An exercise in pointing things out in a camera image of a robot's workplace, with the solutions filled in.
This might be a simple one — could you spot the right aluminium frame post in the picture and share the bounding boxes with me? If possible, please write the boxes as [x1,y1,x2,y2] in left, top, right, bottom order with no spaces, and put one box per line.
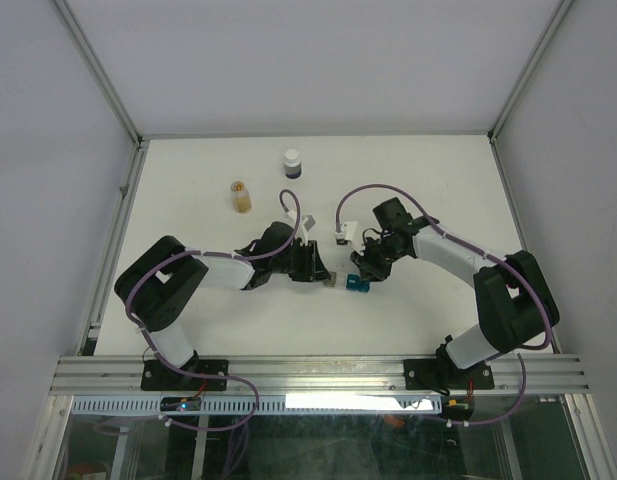
[487,0,576,143]

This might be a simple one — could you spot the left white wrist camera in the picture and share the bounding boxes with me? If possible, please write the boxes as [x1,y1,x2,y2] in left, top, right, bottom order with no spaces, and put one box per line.
[286,210,316,245]

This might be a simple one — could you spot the left aluminium frame post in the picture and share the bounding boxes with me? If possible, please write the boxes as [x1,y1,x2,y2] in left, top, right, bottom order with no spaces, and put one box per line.
[50,0,143,147]

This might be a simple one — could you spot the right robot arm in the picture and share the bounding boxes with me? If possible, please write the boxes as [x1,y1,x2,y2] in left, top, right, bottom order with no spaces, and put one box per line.
[350,198,560,395]

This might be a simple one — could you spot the white cap dark bottle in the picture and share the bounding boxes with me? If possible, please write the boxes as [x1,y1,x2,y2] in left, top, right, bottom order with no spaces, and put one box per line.
[283,149,302,179]

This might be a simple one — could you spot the aluminium front rail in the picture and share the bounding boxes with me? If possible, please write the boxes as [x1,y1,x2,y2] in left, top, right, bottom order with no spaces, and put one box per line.
[50,352,590,396]

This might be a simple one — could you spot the aluminium frame post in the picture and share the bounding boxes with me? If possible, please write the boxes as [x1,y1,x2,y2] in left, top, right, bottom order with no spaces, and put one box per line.
[487,0,576,143]
[50,0,143,147]

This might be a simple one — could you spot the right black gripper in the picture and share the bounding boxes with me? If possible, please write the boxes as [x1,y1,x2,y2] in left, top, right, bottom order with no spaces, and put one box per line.
[350,235,405,283]

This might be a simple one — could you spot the tan pill box compartment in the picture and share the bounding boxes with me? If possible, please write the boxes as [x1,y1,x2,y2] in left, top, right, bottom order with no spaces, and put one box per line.
[323,271,337,288]

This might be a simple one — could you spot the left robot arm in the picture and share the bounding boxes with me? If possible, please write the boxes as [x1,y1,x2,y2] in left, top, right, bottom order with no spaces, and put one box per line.
[114,222,332,394]

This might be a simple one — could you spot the teal pill box compartments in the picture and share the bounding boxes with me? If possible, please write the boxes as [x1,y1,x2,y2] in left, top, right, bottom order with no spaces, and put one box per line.
[345,274,370,293]

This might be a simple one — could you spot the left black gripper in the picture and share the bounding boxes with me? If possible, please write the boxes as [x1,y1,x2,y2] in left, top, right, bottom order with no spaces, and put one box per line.
[271,240,331,283]

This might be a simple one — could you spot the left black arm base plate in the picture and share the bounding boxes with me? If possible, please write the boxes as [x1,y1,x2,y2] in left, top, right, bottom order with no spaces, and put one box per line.
[139,357,230,392]

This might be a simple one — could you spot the grey slotted cable duct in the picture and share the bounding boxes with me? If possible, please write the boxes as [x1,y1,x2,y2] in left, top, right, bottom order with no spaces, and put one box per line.
[72,393,442,417]

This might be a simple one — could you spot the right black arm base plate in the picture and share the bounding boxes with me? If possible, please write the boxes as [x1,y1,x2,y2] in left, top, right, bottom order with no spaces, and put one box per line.
[403,358,494,395]

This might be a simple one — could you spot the amber pill bottle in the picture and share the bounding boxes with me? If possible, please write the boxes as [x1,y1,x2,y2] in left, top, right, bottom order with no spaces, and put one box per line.
[230,181,252,214]

